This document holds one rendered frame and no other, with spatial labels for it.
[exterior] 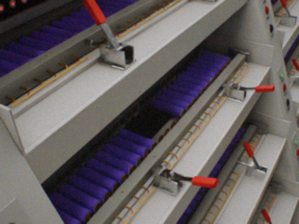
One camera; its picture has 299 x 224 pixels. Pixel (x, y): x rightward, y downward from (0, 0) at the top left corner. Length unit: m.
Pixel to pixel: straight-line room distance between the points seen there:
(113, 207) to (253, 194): 0.38
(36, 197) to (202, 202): 0.44
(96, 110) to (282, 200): 0.74
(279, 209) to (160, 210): 0.56
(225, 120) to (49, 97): 0.35
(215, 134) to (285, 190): 0.47
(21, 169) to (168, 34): 0.29
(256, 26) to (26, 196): 0.63
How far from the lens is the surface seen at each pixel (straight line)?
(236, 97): 0.71
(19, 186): 0.33
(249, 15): 0.82
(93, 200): 0.49
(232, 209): 0.75
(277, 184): 1.03
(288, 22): 1.08
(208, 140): 0.61
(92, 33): 0.48
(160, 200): 0.51
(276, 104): 0.89
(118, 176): 0.52
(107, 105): 0.40
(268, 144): 0.90
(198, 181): 0.49
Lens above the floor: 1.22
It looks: 23 degrees down
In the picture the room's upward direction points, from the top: 22 degrees counter-clockwise
